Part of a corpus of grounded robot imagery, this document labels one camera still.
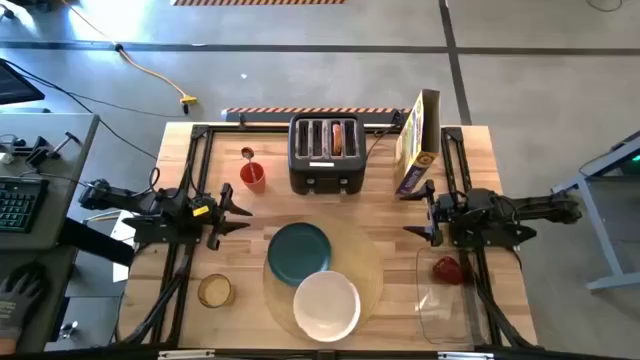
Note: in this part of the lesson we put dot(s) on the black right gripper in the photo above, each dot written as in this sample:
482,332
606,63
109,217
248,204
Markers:
450,215

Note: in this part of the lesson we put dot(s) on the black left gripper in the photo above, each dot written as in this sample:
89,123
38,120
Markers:
205,215

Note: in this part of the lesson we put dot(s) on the round toasted bread slice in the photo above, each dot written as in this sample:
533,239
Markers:
337,139

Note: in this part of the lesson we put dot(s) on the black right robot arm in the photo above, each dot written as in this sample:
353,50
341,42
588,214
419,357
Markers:
540,207

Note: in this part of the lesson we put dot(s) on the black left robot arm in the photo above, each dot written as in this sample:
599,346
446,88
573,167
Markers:
125,197

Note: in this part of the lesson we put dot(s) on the red plastic cup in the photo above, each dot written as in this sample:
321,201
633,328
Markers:
259,182

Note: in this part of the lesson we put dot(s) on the yellow purple cereal box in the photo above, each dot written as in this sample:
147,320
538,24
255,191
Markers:
417,160

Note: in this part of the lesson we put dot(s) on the red strawberry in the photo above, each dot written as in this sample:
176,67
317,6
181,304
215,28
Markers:
448,270

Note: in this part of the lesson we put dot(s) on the amber drinking glass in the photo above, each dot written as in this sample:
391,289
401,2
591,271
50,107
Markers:
216,291

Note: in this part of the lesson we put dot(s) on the dark green plate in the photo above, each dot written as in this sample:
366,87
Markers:
299,253

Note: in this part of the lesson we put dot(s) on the round woven straw placemat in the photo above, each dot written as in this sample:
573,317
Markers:
360,260

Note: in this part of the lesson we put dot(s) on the black four-slot toaster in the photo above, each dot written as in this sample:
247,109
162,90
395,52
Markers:
325,175

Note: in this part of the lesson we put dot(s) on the white paper sheet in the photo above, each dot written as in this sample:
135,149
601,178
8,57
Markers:
120,272

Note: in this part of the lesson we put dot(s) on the black flat bar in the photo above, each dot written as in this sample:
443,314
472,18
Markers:
95,242

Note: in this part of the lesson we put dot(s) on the white ceramic bowl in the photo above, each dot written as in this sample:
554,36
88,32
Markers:
326,306

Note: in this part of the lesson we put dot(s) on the grey metal stand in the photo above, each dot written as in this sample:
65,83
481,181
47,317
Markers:
595,220

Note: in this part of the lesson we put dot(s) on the grey desk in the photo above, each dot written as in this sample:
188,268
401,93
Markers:
55,150

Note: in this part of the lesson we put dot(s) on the small metal fitting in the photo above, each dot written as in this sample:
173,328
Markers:
68,330

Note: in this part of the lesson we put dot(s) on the black desk clamp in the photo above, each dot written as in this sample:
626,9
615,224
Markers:
42,150

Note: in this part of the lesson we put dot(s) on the black backlit keyboard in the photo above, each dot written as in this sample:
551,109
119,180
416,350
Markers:
20,205

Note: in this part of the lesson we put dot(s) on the black device with green light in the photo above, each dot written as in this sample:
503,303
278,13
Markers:
632,162

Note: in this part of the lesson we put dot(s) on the person's gloved hand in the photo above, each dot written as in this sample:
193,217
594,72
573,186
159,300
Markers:
22,300

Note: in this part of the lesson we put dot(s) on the dark computer monitor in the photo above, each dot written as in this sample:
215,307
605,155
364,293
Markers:
15,85

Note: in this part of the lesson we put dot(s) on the black aluminium frame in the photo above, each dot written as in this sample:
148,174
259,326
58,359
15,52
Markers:
199,150
457,150

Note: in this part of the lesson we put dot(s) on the silver rail bracket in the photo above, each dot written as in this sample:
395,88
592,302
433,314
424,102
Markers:
465,356
186,354

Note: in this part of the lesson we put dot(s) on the black front table rail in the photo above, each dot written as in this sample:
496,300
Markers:
320,355

